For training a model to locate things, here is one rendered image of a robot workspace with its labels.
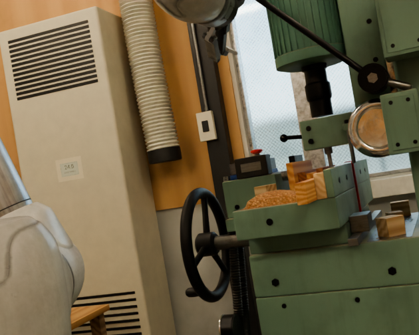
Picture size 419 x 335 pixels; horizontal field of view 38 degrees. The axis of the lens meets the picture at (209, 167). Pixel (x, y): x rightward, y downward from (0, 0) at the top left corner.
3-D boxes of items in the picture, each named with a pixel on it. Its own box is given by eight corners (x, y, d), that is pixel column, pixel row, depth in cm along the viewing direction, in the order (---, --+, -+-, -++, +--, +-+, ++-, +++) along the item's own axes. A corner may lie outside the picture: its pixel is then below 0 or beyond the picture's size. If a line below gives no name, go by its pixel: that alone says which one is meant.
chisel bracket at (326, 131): (310, 157, 149) (304, 122, 149) (369, 147, 144) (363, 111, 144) (304, 157, 142) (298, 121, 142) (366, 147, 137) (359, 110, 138)
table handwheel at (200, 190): (215, 197, 173) (169, 180, 147) (283, 187, 166) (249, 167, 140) (223, 302, 167) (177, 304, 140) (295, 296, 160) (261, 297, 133)
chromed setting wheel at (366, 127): (354, 161, 131) (344, 104, 132) (414, 152, 127) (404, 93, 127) (352, 162, 129) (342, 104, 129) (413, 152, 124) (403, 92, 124)
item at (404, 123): (393, 154, 129) (383, 98, 129) (427, 149, 126) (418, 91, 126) (389, 155, 120) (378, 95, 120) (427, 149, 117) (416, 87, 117)
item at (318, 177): (357, 179, 174) (354, 162, 174) (364, 179, 174) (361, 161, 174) (316, 199, 118) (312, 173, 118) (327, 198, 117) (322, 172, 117)
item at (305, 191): (347, 182, 169) (344, 168, 169) (354, 181, 169) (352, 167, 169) (297, 205, 111) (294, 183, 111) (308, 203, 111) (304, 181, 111)
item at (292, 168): (310, 191, 156) (305, 160, 156) (316, 190, 155) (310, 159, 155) (291, 199, 136) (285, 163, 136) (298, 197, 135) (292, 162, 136)
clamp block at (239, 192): (245, 212, 163) (239, 178, 163) (294, 205, 158) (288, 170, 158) (227, 219, 149) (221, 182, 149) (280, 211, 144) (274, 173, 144)
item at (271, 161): (241, 178, 161) (237, 157, 161) (282, 171, 157) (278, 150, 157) (225, 181, 149) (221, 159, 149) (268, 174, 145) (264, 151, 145)
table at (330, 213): (269, 213, 184) (266, 193, 184) (373, 199, 173) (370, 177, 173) (193, 246, 127) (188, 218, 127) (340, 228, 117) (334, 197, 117)
